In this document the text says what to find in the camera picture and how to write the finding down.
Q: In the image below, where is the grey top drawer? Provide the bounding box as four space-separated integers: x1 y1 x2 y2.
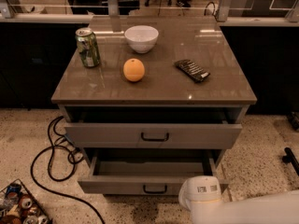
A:
64 106 243 150

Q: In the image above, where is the grey drawer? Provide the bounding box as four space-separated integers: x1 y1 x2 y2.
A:
64 106 243 150
78 148 223 196

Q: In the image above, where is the black floor cable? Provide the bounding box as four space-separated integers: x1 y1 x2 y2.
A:
29 115 107 224

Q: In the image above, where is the grey cabinet with glossy top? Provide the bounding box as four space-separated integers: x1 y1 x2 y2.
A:
50 15 258 196

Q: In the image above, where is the dark snack bar packet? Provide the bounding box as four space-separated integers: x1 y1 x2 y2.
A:
174 59 210 83

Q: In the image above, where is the white ceramic bowl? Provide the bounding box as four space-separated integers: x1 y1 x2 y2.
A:
124 25 159 54

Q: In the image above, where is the orange fruit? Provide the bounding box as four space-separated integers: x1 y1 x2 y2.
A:
123 58 145 82

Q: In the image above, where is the green soda can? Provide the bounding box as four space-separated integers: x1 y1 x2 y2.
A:
76 27 101 68

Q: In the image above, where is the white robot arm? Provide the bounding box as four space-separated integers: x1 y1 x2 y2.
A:
178 175 299 224

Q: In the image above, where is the wire basket of cans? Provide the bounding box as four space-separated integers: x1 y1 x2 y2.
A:
0 179 53 224

